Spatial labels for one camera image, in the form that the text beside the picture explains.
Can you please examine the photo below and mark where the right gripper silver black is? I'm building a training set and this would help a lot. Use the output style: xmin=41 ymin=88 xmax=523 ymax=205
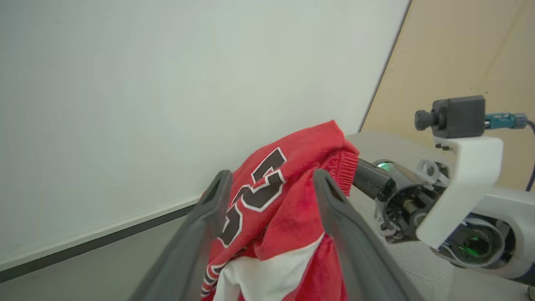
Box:
xmin=352 ymin=158 xmax=452 ymax=244

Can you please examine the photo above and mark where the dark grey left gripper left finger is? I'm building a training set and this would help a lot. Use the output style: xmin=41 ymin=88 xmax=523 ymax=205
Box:
xmin=129 ymin=169 xmax=233 ymax=301

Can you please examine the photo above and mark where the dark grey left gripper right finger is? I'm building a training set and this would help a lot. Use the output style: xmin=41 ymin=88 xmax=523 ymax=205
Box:
xmin=313 ymin=168 xmax=425 ymax=301

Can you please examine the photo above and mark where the red basketball jersey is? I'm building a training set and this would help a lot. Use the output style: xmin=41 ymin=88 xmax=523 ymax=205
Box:
xmin=200 ymin=120 xmax=360 ymax=301

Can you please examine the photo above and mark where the right robot arm with camera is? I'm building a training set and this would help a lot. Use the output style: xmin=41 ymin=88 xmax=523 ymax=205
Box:
xmin=345 ymin=132 xmax=535 ymax=301

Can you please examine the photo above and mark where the white camera mounting bracket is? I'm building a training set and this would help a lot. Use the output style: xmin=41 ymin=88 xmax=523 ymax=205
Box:
xmin=415 ymin=136 xmax=504 ymax=250

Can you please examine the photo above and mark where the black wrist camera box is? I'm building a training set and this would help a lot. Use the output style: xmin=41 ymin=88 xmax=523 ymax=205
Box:
xmin=414 ymin=95 xmax=486 ymax=139

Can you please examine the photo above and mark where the teal plug camera cable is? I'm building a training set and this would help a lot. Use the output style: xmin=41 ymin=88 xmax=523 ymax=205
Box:
xmin=484 ymin=112 xmax=535 ymax=193

